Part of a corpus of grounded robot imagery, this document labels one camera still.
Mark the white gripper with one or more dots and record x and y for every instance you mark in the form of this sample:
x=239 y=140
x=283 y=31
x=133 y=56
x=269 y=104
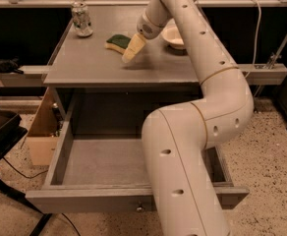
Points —
x=145 y=28

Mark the green and yellow sponge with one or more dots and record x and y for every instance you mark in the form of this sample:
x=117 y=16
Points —
x=118 y=42

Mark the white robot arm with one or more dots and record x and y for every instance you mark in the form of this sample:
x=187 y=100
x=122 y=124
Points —
x=176 y=136

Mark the grey open top drawer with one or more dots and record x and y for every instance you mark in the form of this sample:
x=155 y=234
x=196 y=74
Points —
x=98 y=165

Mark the metal drawer knob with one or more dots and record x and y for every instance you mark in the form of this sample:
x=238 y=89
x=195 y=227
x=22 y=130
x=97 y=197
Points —
x=140 y=209

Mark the white bowl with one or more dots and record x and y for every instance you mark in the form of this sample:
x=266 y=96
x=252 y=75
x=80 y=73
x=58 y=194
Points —
x=172 y=37

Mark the grey wooden cabinet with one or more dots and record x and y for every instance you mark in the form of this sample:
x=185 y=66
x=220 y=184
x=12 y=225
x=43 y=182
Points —
x=84 y=64

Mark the crushed silver can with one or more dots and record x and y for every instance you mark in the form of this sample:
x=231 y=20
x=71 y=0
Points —
x=81 y=19

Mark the cardboard box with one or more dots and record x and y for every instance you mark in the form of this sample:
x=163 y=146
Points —
x=41 y=138

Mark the black chair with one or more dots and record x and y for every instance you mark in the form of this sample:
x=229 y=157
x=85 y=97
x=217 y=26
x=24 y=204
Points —
x=10 y=133

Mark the metal frame rail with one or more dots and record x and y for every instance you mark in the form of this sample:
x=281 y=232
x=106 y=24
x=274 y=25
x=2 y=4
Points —
x=33 y=76

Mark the black object on rail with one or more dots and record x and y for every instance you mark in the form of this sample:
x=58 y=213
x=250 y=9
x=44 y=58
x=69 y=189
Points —
x=10 y=66

